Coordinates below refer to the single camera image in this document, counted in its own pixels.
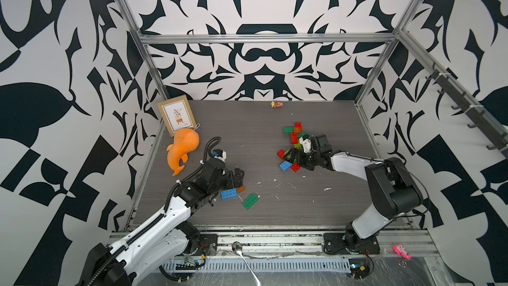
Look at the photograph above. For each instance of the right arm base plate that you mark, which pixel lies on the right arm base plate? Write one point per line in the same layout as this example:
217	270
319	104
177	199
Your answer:
349	243

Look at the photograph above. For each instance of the small toy figure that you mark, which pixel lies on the small toy figure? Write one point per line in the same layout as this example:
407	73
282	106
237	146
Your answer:
276	104

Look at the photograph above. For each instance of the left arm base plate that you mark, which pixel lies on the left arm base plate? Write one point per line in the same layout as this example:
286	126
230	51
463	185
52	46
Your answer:
205	244

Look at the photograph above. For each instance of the blue lego brick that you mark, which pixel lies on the blue lego brick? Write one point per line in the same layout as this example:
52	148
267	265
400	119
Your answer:
229	194
285	166

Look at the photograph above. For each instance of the dark green lego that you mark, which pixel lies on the dark green lego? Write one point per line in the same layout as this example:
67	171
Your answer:
303	134
288	130
251	201

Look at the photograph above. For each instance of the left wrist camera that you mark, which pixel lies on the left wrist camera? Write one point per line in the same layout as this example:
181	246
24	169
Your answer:
219	154

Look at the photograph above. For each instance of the framed plant picture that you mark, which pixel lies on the framed plant picture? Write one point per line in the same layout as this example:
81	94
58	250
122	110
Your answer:
177	114

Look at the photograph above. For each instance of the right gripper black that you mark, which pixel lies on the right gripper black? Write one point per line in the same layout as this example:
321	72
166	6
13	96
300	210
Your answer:
299	152

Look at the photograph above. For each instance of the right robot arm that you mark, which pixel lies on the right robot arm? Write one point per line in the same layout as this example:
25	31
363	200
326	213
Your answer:
393	192

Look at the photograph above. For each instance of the metal spoon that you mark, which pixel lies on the metal spoon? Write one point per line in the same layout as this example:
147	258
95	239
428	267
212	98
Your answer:
237	249

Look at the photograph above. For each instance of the pink clip toy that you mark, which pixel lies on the pink clip toy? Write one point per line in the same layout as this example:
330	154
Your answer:
401	251

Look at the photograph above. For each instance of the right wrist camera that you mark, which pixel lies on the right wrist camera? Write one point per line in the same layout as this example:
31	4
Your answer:
306	143

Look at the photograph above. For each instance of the wall hook rack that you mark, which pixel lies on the wall hook rack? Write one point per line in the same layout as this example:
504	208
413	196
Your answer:
467	104

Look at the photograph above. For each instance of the orange whale plush toy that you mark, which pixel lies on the orange whale plush toy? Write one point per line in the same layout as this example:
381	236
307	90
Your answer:
184	141

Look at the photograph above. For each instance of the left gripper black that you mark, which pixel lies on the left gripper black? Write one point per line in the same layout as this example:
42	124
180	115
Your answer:
238	178

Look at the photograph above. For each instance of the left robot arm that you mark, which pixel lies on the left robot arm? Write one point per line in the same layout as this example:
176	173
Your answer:
167	233

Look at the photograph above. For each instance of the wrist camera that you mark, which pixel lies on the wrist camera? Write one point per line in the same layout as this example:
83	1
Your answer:
306	143
219	154

